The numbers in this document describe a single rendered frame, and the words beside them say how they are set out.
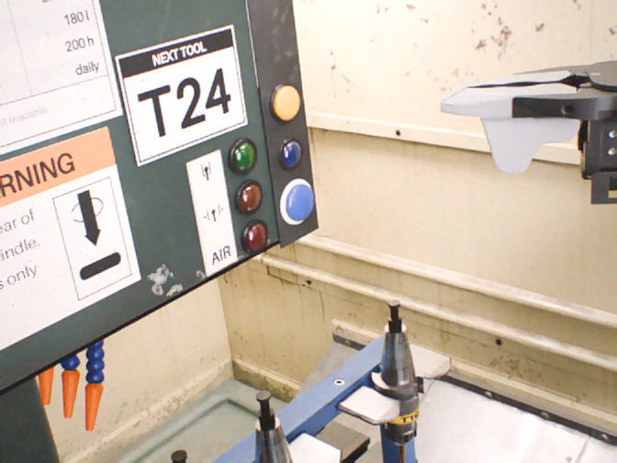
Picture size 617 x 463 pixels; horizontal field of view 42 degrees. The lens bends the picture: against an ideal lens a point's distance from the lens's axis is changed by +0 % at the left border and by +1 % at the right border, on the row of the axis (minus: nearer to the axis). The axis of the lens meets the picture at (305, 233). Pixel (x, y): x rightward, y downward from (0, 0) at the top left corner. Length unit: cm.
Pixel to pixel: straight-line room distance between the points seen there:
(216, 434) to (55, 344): 154
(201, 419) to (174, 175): 157
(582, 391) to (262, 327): 83
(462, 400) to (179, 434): 76
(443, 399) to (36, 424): 76
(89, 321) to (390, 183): 106
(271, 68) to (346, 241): 109
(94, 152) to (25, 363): 13
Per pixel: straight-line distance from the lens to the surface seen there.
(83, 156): 50
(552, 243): 139
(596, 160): 58
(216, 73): 56
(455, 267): 151
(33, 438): 141
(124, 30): 52
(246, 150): 58
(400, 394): 99
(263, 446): 85
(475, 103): 57
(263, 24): 59
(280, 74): 60
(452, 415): 161
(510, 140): 57
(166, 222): 55
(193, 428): 207
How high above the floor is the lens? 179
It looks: 24 degrees down
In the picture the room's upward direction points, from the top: 7 degrees counter-clockwise
